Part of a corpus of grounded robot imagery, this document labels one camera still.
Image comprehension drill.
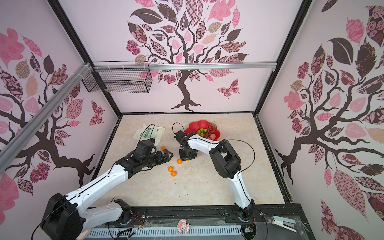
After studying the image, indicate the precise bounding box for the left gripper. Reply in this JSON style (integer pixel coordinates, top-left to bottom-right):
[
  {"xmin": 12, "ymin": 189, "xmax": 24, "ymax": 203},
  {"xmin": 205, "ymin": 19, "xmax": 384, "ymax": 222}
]
[{"xmin": 142, "ymin": 149, "xmax": 174, "ymax": 168}]

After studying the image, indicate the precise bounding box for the red flower fruit bowl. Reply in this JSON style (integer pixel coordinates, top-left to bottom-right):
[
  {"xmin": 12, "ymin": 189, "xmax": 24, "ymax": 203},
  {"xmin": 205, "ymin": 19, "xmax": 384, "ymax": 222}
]
[{"xmin": 185, "ymin": 120, "xmax": 221, "ymax": 141}]

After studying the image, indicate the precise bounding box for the purple grape bunch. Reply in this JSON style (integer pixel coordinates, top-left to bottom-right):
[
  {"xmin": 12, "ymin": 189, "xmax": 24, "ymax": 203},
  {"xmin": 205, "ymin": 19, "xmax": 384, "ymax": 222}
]
[{"xmin": 206, "ymin": 123, "xmax": 217, "ymax": 138}]

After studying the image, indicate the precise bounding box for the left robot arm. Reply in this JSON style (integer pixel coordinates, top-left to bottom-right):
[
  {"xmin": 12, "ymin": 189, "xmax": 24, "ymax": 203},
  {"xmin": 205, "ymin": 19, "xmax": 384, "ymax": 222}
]
[{"xmin": 39, "ymin": 139, "xmax": 173, "ymax": 240}]

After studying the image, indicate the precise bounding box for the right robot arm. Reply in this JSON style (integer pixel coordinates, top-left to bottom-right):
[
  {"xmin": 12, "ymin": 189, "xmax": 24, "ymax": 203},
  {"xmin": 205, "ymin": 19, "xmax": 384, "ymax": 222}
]
[{"xmin": 174, "ymin": 131, "xmax": 255, "ymax": 222}]

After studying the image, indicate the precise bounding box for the white green refill pouch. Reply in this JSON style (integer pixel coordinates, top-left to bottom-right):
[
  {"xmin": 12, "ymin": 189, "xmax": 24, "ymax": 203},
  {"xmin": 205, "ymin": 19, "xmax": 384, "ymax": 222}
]
[{"xmin": 133, "ymin": 125, "xmax": 166, "ymax": 145}]

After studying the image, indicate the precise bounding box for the pink cartoon figure sticker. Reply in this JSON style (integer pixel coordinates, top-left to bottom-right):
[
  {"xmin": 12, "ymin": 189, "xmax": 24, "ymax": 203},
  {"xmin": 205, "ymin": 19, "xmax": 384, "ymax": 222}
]
[{"xmin": 177, "ymin": 219, "xmax": 191, "ymax": 234}]

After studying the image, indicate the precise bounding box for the white stapler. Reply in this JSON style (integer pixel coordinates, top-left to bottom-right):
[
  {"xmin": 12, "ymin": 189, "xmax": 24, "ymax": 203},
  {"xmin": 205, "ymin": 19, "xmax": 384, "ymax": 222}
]
[{"xmin": 272, "ymin": 216, "xmax": 297, "ymax": 233}]

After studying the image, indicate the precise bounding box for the white vented cable duct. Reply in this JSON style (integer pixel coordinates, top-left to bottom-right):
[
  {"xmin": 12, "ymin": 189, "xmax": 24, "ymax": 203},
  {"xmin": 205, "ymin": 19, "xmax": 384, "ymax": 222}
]
[{"xmin": 86, "ymin": 226, "xmax": 244, "ymax": 240}]

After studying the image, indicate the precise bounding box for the black wire basket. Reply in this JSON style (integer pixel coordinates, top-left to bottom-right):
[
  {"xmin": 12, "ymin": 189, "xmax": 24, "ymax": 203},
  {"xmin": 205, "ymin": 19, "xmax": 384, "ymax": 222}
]
[{"xmin": 82, "ymin": 60, "xmax": 153, "ymax": 94}]

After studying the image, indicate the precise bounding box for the aluminium rail back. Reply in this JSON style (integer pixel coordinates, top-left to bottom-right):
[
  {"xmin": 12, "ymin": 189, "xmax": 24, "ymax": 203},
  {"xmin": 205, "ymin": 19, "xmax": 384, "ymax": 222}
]
[{"xmin": 93, "ymin": 62, "xmax": 277, "ymax": 71}]

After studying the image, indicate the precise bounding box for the aluminium rail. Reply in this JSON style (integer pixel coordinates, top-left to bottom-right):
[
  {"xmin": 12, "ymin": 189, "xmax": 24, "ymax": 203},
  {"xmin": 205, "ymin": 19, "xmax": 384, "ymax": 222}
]
[
  {"xmin": 93, "ymin": 62, "xmax": 277, "ymax": 71},
  {"xmin": 1, "ymin": 63, "xmax": 92, "ymax": 173}
]

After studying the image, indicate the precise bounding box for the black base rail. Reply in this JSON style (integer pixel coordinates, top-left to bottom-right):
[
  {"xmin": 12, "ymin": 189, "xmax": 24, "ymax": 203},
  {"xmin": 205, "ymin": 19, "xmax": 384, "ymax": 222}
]
[{"xmin": 76, "ymin": 204, "xmax": 315, "ymax": 240}]

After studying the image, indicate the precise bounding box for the aluminium rail left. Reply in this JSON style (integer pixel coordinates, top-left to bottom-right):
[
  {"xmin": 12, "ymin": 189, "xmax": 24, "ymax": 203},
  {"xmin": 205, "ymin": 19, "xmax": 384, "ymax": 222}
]
[{"xmin": 1, "ymin": 63, "xmax": 92, "ymax": 173}]

